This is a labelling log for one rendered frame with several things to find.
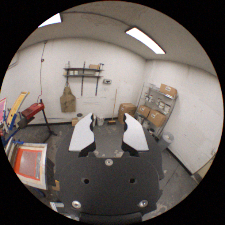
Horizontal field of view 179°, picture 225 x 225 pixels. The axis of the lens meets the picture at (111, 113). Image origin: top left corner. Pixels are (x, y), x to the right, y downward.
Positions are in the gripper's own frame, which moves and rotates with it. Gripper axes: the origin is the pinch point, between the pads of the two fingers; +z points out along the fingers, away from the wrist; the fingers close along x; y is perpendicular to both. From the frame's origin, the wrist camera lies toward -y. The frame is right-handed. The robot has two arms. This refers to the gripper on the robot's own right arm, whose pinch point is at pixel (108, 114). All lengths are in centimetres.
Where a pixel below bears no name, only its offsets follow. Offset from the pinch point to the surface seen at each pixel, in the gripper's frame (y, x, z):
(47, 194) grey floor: 152, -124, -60
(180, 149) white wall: 159, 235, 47
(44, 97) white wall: 28, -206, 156
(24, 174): 60, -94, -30
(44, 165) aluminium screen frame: 60, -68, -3
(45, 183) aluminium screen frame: 61, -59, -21
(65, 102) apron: 58, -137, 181
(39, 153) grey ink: 61, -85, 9
